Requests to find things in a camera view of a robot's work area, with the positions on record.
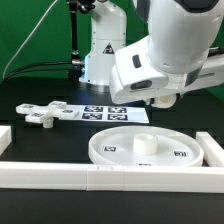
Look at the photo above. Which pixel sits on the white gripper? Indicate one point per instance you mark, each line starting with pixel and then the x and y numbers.
pixel 133 78

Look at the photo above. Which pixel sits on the white round table top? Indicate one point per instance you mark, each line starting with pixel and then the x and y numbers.
pixel 144 146

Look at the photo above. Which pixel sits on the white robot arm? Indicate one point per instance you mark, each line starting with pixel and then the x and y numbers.
pixel 174 58

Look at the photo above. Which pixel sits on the paper sheet with markers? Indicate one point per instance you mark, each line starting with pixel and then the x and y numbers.
pixel 109 113

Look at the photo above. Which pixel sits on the white cross-shaped table base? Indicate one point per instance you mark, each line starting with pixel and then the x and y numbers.
pixel 45 115

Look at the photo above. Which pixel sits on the white right fence bar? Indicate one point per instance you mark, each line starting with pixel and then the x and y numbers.
pixel 213 152

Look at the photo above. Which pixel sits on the white fence bar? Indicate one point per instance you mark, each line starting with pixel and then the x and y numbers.
pixel 213 152
pixel 90 177

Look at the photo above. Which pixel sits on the white left fence block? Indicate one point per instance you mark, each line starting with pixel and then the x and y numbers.
pixel 5 138

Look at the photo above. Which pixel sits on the white front fence bar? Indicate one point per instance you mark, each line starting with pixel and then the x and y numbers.
pixel 90 177

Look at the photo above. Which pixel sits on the black camera stand pole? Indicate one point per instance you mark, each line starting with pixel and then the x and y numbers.
pixel 83 6

